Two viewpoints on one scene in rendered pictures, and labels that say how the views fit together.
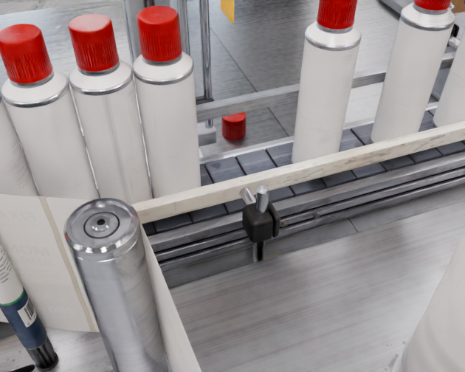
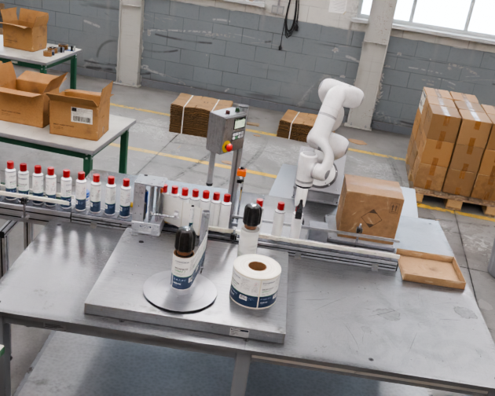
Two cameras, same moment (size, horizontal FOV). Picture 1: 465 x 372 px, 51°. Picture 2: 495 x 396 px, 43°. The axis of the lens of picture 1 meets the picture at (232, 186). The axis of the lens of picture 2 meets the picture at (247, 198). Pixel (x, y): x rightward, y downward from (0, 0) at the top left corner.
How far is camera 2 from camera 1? 2.70 m
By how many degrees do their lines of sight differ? 26
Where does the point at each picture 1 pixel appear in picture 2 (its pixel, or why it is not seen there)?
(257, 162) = not seen: hidden behind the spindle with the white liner
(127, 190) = (213, 223)
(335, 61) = not seen: hidden behind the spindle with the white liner
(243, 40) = (269, 214)
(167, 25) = (227, 196)
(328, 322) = (234, 251)
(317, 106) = not seen: hidden behind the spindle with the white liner
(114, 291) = (204, 219)
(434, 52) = (278, 218)
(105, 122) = (213, 208)
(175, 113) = (225, 210)
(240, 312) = (221, 246)
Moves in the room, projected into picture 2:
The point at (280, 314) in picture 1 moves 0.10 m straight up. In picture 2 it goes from (228, 248) to (230, 230)
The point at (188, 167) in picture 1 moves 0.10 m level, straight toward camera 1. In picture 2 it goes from (225, 222) to (218, 231)
